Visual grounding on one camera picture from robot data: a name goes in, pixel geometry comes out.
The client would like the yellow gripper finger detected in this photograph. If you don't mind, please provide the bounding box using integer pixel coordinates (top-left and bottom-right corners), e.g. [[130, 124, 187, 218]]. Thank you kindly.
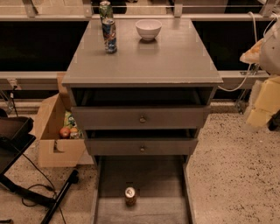
[[246, 76, 280, 128]]

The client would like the orange soda can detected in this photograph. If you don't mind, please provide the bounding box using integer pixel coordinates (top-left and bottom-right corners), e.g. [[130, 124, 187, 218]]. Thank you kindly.
[[124, 186, 137, 206]]

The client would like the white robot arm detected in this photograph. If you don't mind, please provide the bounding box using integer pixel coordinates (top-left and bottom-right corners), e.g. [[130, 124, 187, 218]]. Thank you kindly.
[[240, 21, 280, 128]]

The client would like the grey drawer cabinet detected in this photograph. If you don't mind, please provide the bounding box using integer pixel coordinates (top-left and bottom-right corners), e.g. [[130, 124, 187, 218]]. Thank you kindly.
[[61, 17, 224, 162]]

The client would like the grey bottom drawer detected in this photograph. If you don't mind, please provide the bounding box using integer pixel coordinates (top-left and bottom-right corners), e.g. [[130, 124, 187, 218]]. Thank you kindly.
[[90, 156, 194, 224]]

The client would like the grey drawer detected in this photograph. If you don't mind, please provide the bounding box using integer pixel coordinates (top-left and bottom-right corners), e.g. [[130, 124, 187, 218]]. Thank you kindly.
[[90, 156, 194, 224], [72, 87, 210, 130], [85, 129, 198, 156]]

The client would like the grey top drawer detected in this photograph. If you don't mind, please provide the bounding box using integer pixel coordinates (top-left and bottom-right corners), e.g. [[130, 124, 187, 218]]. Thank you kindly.
[[72, 87, 210, 130]]

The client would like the grey middle drawer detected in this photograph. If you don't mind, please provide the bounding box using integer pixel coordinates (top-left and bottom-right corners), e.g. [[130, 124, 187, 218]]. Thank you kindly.
[[85, 129, 198, 156]]

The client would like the blue patterned tall can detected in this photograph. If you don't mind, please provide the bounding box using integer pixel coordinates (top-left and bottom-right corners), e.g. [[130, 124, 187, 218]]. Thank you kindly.
[[101, 18, 117, 53]]

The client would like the green soda can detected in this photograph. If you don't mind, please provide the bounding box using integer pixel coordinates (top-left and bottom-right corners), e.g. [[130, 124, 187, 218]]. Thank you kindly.
[[99, 0, 114, 25]]

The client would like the white ceramic bowl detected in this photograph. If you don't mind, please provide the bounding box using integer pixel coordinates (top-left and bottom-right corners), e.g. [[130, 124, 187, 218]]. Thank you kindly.
[[136, 19, 162, 40]]

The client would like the green snack bag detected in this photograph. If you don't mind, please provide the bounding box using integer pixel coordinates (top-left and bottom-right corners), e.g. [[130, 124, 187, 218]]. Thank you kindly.
[[64, 111, 76, 129]]

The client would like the red apple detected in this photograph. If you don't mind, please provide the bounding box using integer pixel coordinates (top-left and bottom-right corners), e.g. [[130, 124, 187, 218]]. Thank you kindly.
[[59, 127, 71, 138]]

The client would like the cardboard box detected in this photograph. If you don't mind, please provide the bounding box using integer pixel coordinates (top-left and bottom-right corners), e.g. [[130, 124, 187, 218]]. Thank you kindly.
[[34, 73, 86, 167]]

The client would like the black stand with tray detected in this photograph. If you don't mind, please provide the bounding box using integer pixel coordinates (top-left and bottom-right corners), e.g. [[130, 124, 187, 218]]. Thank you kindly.
[[0, 108, 79, 224]]

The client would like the white cable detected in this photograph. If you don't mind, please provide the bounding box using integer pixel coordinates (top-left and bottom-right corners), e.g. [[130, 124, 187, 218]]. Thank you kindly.
[[217, 11, 280, 93]]

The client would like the black floor cable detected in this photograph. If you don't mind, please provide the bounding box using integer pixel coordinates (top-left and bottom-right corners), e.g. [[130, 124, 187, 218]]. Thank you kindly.
[[11, 145, 67, 224]]

